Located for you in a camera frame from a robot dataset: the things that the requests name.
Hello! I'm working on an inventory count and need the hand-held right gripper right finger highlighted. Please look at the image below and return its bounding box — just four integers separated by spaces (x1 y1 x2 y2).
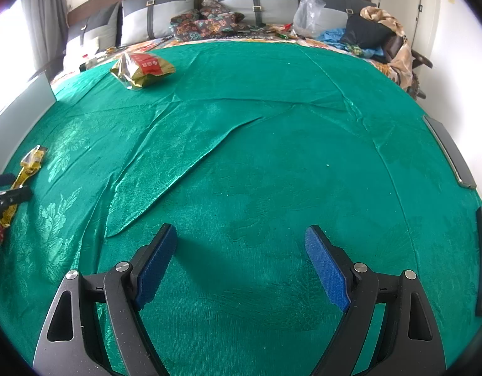
305 225 447 376

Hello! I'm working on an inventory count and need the clear plastic bag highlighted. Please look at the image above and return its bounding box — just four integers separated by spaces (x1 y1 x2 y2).
293 0 327 39

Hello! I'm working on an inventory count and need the bright window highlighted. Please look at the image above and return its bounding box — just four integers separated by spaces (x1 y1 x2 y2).
0 0 41 118

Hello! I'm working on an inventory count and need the white door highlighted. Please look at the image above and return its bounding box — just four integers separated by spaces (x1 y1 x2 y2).
417 0 453 59

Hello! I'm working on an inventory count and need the grey curtain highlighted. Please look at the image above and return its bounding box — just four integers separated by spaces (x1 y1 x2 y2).
19 0 69 83

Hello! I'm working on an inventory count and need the grey flat slab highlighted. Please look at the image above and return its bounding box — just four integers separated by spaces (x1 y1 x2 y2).
423 115 477 189

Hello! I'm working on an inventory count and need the floral bed sheet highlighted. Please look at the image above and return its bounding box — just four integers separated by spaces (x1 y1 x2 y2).
49 23 418 87

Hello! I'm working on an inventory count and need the dark patterned folded quilt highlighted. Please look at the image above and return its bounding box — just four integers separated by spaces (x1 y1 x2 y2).
169 0 245 41

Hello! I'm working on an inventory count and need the dark brown chair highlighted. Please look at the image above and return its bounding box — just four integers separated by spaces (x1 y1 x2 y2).
386 33 433 100

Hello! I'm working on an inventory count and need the black bag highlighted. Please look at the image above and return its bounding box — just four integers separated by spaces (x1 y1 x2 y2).
339 13 394 50

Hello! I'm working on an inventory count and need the grey strapped pillow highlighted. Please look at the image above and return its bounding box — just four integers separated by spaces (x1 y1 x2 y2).
207 0 300 26
64 2 121 71
302 0 369 28
120 0 199 47

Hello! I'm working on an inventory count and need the white cardboard box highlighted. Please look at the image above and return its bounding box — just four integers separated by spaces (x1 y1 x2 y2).
0 72 56 153

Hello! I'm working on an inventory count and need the blue cloth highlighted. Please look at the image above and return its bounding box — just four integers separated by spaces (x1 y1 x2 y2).
317 27 386 61

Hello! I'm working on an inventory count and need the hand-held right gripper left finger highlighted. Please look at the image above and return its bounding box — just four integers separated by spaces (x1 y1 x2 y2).
33 223 178 376

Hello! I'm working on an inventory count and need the white cloth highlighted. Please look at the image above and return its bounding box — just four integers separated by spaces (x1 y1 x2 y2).
62 33 120 73

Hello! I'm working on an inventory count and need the red gold snack bag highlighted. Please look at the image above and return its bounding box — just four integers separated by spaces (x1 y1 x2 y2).
109 51 177 91

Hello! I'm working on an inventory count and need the green blanket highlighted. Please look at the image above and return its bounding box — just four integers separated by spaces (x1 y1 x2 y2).
0 41 482 376

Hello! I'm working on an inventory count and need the beige printed cloth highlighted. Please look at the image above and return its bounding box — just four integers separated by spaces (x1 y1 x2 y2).
359 6 418 91

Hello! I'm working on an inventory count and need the small yellow snack packet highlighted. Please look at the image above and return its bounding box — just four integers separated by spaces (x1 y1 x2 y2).
0 146 49 245

